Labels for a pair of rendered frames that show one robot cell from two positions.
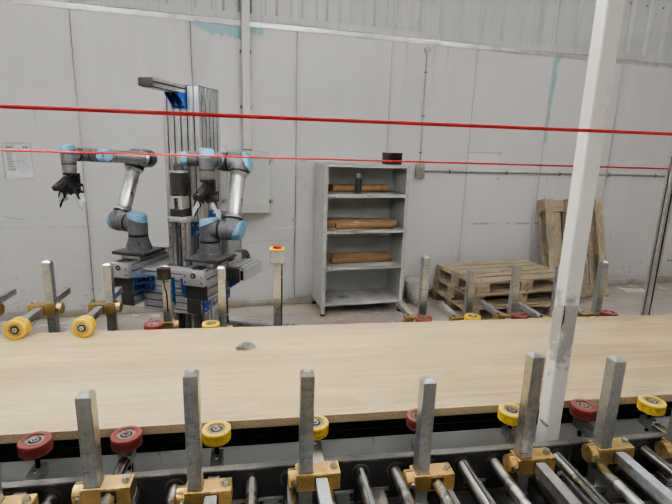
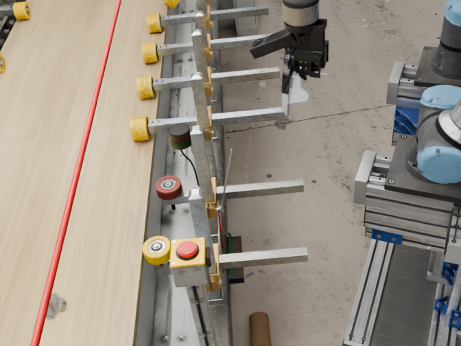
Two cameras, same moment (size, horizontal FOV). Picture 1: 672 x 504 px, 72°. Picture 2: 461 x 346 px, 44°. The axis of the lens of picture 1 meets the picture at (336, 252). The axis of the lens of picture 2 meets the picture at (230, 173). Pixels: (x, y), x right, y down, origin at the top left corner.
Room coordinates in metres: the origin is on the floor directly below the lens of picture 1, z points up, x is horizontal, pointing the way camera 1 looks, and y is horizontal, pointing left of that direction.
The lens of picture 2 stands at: (2.39, -0.44, 2.09)
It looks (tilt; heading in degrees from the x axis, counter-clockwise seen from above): 42 degrees down; 102
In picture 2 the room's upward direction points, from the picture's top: 8 degrees counter-clockwise
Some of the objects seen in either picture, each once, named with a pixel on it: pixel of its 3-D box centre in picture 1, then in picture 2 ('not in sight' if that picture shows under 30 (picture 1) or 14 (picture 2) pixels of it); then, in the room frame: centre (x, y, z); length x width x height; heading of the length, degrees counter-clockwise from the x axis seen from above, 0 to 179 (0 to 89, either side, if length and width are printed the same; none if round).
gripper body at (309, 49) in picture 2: (208, 191); (304, 45); (2.35, 0.66, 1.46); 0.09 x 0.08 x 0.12; 166
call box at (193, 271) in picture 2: (277, 255); (190, 263); (2.13, 0.28, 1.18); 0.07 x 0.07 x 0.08; 9
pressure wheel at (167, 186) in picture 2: (154, 334); (171, 195); (1.92, 0.80, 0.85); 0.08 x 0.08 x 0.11
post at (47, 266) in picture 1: (52, 311); (205, 90); (1.96, 1.27, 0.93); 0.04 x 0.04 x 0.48; 9
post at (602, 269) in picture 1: (597, 303); not in sight; (2.41, -1.44, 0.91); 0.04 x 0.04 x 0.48; 9
